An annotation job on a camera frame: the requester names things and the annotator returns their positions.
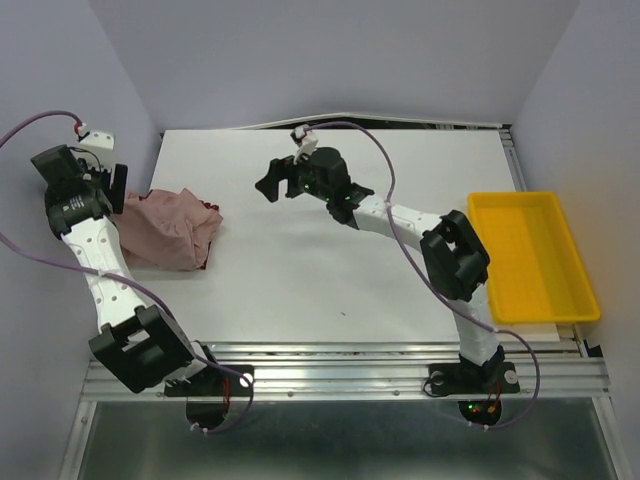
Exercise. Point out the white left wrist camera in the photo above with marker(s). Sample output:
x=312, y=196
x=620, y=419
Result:
x=98, y=142

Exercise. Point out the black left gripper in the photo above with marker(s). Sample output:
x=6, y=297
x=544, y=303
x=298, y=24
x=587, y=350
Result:
x=104, y=177

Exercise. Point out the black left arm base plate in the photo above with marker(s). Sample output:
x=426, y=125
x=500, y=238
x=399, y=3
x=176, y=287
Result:
x=210, y=382

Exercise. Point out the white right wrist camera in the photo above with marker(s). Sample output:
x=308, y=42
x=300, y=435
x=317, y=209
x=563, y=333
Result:
x=306, y=141

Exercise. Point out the red polka dot skirt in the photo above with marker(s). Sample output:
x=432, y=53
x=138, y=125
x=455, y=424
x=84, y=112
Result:
x=206, y=232

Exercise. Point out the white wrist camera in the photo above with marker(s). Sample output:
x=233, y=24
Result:
x=98, y=142
x=306, y=141

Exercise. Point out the aluminium mounting rail frame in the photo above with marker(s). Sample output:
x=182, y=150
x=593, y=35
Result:
x=341, y=335

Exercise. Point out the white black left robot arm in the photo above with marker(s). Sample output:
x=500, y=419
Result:
x=138, y=340

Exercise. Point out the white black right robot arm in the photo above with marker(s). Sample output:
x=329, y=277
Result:
x=456, y=262

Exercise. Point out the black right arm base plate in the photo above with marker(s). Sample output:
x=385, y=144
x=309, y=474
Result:
x=445, y=379

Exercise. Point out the yellow plastic tray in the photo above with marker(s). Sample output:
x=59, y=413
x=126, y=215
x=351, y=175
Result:
x=536, y=274

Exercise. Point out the pink skirt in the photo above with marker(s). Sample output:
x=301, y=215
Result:
x=159, y=230

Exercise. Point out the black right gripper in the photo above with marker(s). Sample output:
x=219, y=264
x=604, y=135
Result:
x=284, y=169

